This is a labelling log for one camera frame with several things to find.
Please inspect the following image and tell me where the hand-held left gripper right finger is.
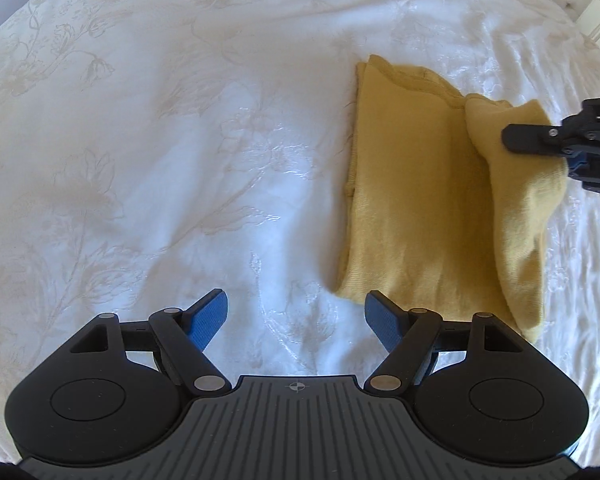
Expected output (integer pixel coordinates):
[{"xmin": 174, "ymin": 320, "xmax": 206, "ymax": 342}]
[{"xmin": 362, "ymin": 290, "xmax": 523, "ymax": 401}]

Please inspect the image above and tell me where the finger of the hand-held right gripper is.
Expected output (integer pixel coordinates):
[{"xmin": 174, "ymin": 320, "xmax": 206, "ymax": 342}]
[
  {"xmin": 501, "ymin": 96, "xmax": 600, "ymax": 157},
  {"xmin": 566, "ymin": 155, "xmax": 600, "ymax": 197}
]

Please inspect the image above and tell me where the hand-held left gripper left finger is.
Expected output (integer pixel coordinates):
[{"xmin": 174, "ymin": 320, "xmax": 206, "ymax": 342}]
[{"xmin": 70, "ymin": 288, "xmax": 233, "ymax": 401}]

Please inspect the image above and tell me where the yellow knit sweater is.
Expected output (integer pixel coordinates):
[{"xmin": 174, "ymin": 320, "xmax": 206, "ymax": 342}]
[{"xmin": 332, "ymin": 54, "xmax": 569, "ymax": 346}]

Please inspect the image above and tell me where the white embroidered bedspread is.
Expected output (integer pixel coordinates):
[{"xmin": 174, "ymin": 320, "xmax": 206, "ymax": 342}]
[{"xmin": 0, "ymin": 0, "xmax": 600, "ymax": 466}]

